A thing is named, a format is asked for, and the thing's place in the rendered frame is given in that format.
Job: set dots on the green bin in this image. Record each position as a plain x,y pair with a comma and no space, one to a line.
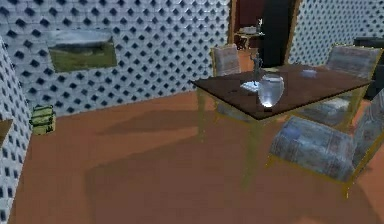
42,119

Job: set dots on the grey metal statuette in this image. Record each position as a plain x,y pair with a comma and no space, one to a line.
256,65

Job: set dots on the clear glass vase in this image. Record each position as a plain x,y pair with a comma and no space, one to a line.
270,88

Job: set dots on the small white dish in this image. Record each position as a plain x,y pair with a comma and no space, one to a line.
308,73

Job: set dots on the dark brown dining table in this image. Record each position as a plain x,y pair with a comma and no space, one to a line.
300,87

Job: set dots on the small distant side table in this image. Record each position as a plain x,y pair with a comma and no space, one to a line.
248,35

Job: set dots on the green landscape framed picture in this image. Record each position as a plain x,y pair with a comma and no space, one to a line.
81,53

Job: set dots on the grey upholstered gold-framed chair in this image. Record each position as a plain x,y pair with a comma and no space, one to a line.
316,146
226,60
350,61

